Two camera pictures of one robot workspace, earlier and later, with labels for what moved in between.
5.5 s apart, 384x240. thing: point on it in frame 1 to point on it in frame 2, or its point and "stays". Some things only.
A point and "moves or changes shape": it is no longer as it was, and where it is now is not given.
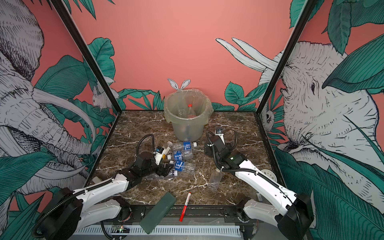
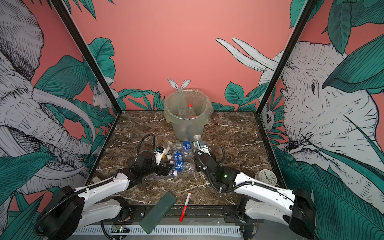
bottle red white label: [182, 113] stays
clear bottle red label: [191, 114] stays
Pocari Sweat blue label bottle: [180, 154] stays
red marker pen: [184, 209] stays
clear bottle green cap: [214, 180] moves or changes shape
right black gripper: [206, 148] to [197, 163]
